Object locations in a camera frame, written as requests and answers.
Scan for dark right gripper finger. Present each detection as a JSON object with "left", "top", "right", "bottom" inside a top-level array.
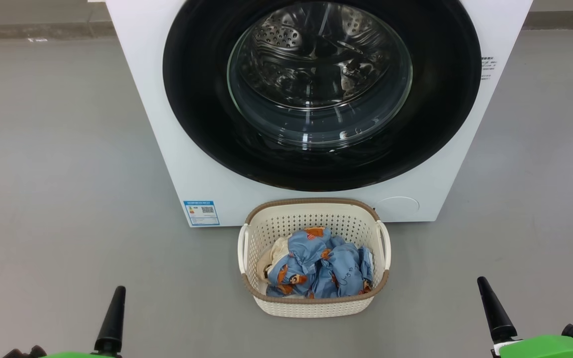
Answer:
[{"left": 477, "top": 276, "right": 518, "bottom": 344}]

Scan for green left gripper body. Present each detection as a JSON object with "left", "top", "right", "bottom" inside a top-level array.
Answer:
[{"left": 40, "top": 352, "right": 120, "bottom": 358}]

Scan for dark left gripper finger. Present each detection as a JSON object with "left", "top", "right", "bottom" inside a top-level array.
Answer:
[{"left": 94, "top": 286, "right": 126, "bottom": 356}]

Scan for cream beige garment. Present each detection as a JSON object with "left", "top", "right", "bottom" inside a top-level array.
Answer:
[{"left": 257, "top": 237, "right": 289, "bottom": 294}]

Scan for blue energy label sticker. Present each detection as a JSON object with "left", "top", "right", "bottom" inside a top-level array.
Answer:
[{"left": 183, "top": 200, "right": 220, "bottom": 227}]

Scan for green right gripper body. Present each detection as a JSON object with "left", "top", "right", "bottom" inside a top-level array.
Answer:
[{"left": 490, "top": 335, "right": 573, "bottom": 358}]

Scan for black round glass washer door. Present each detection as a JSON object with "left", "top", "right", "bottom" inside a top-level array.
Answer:
[{"left": 163, "top": 0, "right": 482, "bottom": 192}]

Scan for blue patterned garment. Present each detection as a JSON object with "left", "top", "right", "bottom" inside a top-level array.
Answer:
[{"left": 266, "top": 227, "right": 374, "bottom": 299}]

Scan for cream perforated laundry basket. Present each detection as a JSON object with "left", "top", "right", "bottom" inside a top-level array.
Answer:
[{"left": 237, "top": 198, "right": 392, "bottom": 318}]

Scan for round white filter cover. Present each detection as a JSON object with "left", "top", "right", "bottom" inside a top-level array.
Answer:
[{"left": 375, "top": 196, "right": 420, "bottom": 222}]

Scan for white front-load washing machine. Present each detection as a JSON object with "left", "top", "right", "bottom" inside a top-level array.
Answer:
[{"left": 105, "top": 0, "right": 534, "bottom": 228}]

